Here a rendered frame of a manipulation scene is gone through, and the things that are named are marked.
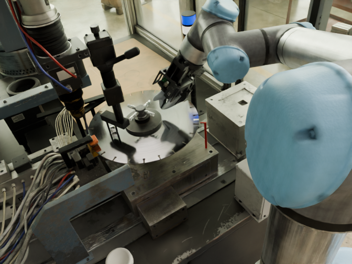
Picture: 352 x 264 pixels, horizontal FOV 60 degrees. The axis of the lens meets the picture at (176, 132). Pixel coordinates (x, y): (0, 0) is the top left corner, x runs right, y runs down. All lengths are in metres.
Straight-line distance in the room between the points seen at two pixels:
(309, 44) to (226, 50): 0.15
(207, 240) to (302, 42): 0.56
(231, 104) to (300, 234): 0.72
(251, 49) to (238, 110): 0.41
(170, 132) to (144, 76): 0.68
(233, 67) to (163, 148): 0.32
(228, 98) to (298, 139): 0.83
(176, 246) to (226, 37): 0.55
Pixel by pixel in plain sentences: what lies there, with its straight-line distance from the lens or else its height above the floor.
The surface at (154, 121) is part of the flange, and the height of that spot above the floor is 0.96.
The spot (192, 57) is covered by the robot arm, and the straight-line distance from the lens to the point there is 0.73.
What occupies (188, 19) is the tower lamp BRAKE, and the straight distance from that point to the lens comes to 1.00.
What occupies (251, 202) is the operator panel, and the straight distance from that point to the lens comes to 0.88.
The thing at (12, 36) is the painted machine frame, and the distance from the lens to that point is 0.83.
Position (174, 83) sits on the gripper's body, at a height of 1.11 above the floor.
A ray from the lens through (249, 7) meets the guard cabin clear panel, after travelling 1.09.
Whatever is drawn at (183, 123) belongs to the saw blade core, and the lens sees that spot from 0.88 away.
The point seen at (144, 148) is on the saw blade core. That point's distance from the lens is 0.83.
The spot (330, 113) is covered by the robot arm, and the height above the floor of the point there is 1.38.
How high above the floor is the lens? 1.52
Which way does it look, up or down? 42 degrees down
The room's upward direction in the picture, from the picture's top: 7 degrees counter-clockwise
